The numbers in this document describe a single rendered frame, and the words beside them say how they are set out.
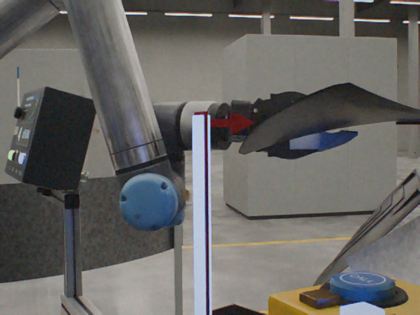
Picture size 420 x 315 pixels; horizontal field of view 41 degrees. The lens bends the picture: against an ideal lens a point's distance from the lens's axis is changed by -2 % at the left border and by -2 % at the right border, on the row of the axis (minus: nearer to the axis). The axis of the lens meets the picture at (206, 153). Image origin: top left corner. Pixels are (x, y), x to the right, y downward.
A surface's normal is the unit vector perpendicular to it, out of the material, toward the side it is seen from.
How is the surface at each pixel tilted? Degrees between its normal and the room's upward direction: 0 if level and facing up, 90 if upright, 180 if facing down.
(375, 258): 55
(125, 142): 93
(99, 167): 90
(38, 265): 90
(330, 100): 165
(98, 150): 90
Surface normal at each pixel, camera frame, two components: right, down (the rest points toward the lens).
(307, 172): 0.18, 0.05
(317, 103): 0.04, 0.97
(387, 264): -0.39, -0.53
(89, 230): 0.65, 0.04
